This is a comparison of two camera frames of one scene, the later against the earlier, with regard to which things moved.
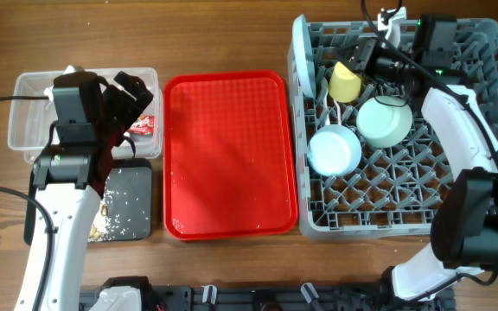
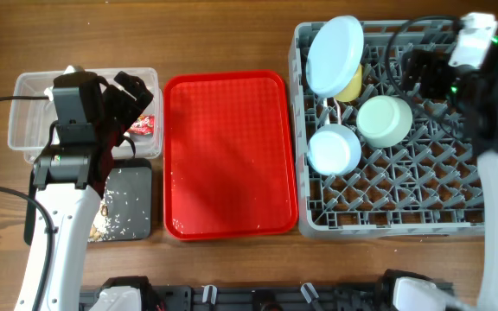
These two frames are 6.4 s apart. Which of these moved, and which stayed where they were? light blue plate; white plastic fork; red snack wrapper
Moved: light blue plate
Stayed: red snack wrapper; white plastic fork
